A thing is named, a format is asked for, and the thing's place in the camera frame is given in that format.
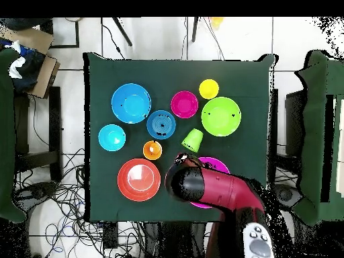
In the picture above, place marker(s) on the green cup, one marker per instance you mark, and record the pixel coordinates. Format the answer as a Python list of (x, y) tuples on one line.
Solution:
[(193, 139)]

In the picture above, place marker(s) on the ribbed blue bowl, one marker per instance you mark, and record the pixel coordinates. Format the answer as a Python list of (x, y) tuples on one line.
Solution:
[(154, 121)]

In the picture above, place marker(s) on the green bowl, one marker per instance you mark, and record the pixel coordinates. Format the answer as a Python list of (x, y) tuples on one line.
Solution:
[(221, 116)]

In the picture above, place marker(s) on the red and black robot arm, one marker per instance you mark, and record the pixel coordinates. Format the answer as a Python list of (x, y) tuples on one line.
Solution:
[(223, 188)]

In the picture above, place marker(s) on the large pink bowl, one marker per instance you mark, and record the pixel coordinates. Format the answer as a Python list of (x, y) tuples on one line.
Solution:
[(215, 164)]

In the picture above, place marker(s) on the orange cup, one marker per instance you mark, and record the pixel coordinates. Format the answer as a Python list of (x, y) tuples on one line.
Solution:
[(152, 150)]

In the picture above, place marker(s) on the orange-red bowl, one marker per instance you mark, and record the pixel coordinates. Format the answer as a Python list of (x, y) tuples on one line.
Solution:
[(139, 179)]

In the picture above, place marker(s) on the small red bowl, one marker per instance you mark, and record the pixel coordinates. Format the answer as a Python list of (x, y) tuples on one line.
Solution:
[(184, 104)]

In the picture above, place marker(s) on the yellow cup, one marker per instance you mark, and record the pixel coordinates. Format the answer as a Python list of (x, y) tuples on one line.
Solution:
[(208, 89)]

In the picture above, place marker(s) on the small turquoise bowl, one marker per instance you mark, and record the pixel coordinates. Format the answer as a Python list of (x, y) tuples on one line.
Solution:
[(111, 137)]

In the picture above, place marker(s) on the large blue bowl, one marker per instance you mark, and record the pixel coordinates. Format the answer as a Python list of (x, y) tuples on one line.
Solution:
[(131, 103)]

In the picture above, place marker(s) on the dark green table cloth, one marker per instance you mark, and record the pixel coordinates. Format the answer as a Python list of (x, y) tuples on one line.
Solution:
[(172, 75)]

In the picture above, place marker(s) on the black power brick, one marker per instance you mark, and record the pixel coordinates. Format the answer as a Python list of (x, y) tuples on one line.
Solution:
[(110, 235)]

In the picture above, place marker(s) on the green cloth side table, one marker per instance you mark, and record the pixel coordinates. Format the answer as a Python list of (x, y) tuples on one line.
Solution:
[(5, 121), (311, 134)]

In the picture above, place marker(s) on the black tripod leg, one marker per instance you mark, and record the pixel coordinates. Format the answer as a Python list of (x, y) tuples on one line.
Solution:
[(194, 29), (122, 31)]

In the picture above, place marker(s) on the black stool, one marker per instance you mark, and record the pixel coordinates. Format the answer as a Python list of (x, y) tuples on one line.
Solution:
[(55, 121)]

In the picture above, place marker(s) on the yellow object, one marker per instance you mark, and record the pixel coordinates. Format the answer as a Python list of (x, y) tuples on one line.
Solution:
[(216, 21)]

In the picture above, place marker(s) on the cardboard box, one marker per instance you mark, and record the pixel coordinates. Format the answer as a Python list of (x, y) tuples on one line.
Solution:
[(45, 75)]

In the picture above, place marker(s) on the person's foot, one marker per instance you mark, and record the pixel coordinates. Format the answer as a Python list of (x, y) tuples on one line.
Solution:
[(73, 19)]

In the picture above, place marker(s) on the bundle of clothes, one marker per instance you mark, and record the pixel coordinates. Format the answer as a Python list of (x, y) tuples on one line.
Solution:
[(27, 67)]

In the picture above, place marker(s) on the person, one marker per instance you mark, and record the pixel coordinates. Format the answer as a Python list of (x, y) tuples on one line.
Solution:
[(24, 22)]

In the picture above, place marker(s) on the black pedestal foot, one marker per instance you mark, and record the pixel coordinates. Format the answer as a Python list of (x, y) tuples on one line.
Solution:
[(37, 190), (285, 194)]

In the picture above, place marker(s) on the black square frame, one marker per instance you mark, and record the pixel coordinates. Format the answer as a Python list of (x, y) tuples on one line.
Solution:
[(77, 35)]

